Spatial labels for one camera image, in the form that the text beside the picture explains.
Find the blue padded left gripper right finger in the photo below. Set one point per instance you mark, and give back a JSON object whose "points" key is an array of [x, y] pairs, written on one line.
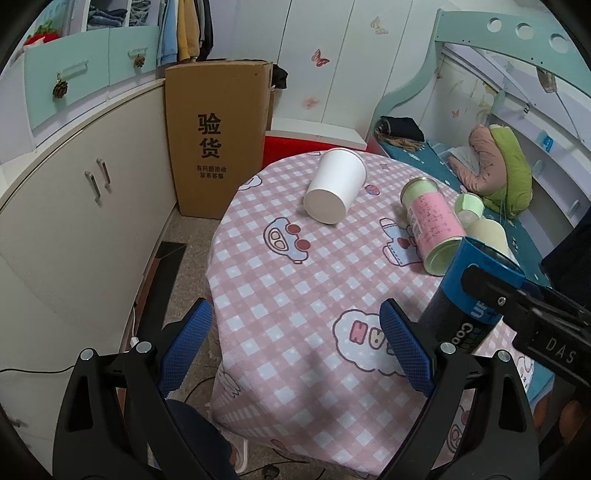
{"points": [[499, 440]]}

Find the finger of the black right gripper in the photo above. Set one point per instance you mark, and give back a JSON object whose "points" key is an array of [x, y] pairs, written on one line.
{"points": [[507, 299]]}

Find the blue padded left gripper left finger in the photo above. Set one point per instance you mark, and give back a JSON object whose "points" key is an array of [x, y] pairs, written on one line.
{"points": [[114, 422]]}

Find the blue black towel canister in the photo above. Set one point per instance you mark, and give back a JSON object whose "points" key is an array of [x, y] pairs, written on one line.
{"points": [[453, 316]]}

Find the pale green ceramic cup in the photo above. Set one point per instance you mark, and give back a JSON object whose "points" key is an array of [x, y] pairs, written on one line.
{"points": [[492, 234]]}

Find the small green white cup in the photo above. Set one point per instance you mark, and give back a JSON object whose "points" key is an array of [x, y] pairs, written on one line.
{"points": [[469, 208]]}

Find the white paper cup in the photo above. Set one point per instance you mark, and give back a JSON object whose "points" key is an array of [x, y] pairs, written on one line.
{"points": [[340, 176]]}

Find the pink green labelled can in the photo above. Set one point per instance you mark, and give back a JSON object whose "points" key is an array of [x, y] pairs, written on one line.
{"points": [[436, 228]]}

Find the green pink rolled quilt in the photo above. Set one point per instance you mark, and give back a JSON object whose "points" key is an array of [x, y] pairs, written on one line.
{"points": [[494, 167]]}

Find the pink checkered tablecloth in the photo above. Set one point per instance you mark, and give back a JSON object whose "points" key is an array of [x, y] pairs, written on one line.
{"points": [[305, 366]]}

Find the folded dark clothes pile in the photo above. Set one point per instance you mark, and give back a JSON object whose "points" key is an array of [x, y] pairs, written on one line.
{"points": [[401, 132]]}

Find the red storage box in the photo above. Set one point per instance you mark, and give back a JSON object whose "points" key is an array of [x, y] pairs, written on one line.
{"points": [[279, 145]]}

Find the white wardrobe with butterflies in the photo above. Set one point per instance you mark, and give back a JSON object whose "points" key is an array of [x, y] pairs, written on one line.
{"points": [[341, 57]]}

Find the brown cardboard box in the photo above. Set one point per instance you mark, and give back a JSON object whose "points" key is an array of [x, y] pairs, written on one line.
{"points": [[216, 117]]}

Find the teal drawer unit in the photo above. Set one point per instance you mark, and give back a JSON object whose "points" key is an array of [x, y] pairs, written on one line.
{"points": [[66, 70]]}

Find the hanging clothes row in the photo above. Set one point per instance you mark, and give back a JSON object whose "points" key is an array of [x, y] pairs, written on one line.
{"points": [[186, 32]]}

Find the white open shelf wardrobe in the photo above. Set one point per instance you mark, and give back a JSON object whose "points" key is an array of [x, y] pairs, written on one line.
{"points": [[98, 14]]}

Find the white cabinet with handles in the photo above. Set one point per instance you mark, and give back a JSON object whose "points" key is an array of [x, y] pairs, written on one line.
{"points": [[76, 237]]}

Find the teal bunk bed frame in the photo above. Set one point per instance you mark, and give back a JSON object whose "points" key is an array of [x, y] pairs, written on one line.
{"points": [[541, 89]]}

